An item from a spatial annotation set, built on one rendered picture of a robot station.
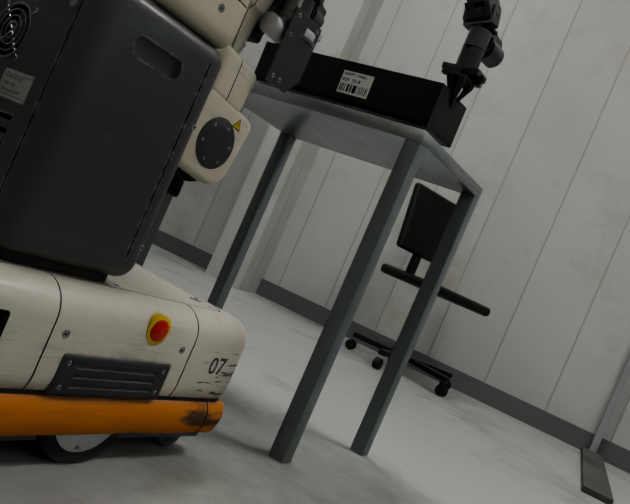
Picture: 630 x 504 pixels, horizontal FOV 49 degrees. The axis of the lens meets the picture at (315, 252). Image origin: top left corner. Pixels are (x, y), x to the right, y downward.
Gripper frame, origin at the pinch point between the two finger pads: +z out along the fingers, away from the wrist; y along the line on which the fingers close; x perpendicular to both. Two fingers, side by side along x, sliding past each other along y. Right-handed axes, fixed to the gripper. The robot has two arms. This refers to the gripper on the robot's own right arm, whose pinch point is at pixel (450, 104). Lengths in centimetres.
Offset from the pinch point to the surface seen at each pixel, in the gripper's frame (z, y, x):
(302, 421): 82, -6, 21
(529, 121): -80, 83, -286
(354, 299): 53, -6, 20
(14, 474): 90, -3, 88
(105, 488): 91, -8, 76
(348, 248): 43, 164, -269
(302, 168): 3, 213, -249
